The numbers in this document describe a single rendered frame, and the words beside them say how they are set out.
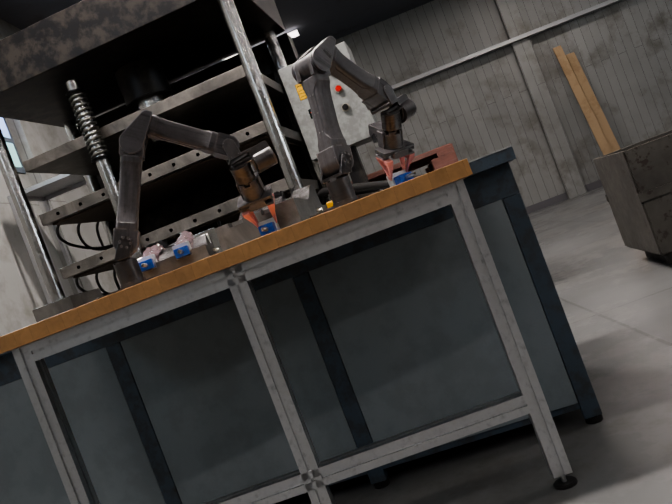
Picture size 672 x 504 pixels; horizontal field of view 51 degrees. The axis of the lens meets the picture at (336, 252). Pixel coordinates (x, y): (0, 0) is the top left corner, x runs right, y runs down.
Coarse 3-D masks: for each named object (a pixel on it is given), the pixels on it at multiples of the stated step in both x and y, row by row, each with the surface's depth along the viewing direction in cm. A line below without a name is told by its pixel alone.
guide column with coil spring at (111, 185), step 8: (72, 80) 299; (72, 88) 299; (80, 96) 299; (80, 112) 299; (80, 120) 300; (88, 120) 299; (96, 128) 302; (88, 136) 299; (96, 144) 299; (96, 152) 299; (104, 152) 301; (104, 160) 300; (104, 168) 299; (104, 176) 299; (112, 176) 300; (104, 184) 300; (112, 184) 300; (112, 192) 299; (112, 200) 300; (136, 256) 300
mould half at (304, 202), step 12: (300, 192) 236; (312, 192) 238; (276, 204) 209; (288, 204) 208; (300, 204) 215; (312, 204) 231; (240, 216) 240; (264, 216) 210; (276, 216) 209; (288, 216) 209; (300, 216) 209; (216, 228) 213; (228, 228) 212; (240, 228) 212; (252, 228) 211; (228, 240) 213; (240, 240) 212
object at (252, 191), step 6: (252, 180) 196; (240, 186) 196; (246, 186) 196; (252, 186) 196; (258, 186) 197; (270, 186) 202; (246, 192) 196; (252, 192) 196; (258, 192) 197; (264, 192) 200; (270, 192) 198; (240, 198) 202; (246, 198) 198; (252, 198) 197; (258, 198) 198; (264, 198) 197; (270, 198) 198; (240, 204) 199; (246, 204) 197; (240, 210) 198
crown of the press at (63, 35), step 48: (96, 0) 288; (144, 0) 285; (192, 0) 281; (240, 0) 297; (0, 48) 297; (48, 48) 293; (96, 48) 290; (144, 48) 310; (192, 48) 333; (0, 96) 303; (48, 96) 325; (96, 96) 350; (144, 96) 323
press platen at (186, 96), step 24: (240, 72) 294; (192, 96) 298; (216, 96) 307; (240, 96) 323; (120, 120) 304; (192, 120) 334; (216, 120) 352; (72, 144) 309; (168, 144) 365; (48, 168) 321; (72, 168) 338; (96, 168) 357
